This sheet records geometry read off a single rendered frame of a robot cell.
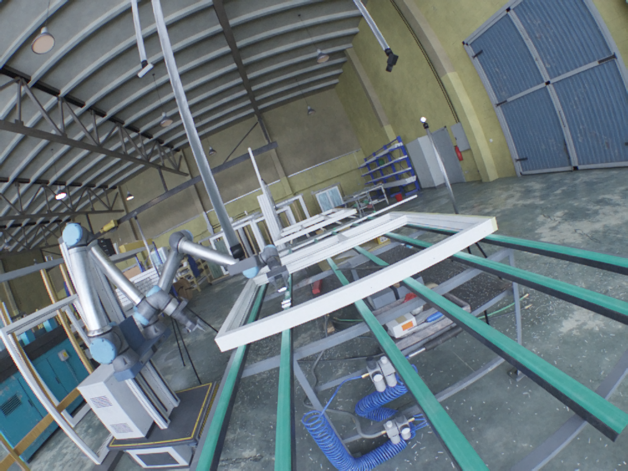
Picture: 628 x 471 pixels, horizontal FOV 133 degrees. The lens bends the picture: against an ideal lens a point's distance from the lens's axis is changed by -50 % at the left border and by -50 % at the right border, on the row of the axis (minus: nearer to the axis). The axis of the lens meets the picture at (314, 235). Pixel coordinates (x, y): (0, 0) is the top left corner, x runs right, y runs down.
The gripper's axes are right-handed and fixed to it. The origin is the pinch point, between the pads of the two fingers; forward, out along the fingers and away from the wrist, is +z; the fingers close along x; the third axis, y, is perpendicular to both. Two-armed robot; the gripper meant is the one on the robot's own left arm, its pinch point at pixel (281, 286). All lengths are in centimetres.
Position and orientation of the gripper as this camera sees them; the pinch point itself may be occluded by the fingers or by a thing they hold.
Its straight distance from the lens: 158.3
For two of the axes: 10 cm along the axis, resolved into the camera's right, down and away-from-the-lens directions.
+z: 3.2, 6.2, -7.1
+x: -9.2, 3.9, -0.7
